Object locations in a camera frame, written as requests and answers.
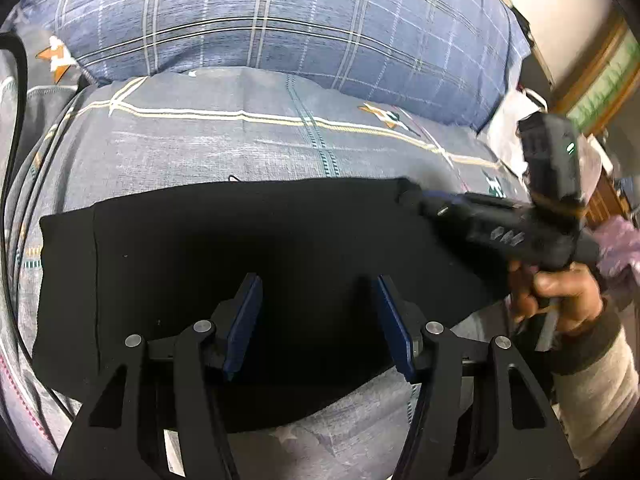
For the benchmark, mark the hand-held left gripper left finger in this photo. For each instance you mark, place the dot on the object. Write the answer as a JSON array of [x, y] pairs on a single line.
[[243, 327]]

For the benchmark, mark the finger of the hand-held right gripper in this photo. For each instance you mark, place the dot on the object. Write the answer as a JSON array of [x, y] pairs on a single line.
[[442, 207]]

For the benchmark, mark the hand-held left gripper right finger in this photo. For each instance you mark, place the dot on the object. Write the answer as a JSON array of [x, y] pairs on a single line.
[[396, 332]]

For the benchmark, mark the black pants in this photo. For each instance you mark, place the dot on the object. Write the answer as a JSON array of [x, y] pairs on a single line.
[[280, 260]]

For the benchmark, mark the person's right hand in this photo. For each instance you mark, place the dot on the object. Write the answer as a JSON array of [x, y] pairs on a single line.
[[560, 292]]

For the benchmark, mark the brown wooden furniture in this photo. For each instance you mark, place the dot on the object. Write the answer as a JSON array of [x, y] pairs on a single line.
[[606, 201]]

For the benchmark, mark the white plastic bag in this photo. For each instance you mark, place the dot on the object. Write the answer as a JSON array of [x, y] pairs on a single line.
[[510, 127]]

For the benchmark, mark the pink cloth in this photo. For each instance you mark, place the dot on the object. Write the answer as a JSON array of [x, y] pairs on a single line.
[[622, 250]]

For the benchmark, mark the wooden framed picture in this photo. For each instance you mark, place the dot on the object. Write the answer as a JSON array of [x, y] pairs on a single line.
[[602, 87]]

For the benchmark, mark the grey star print bed sheet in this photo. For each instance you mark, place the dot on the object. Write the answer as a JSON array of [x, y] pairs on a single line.
[[210, 150]]

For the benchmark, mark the blue plaid pillow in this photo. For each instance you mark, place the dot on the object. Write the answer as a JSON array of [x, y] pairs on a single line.
[[280, 25]]

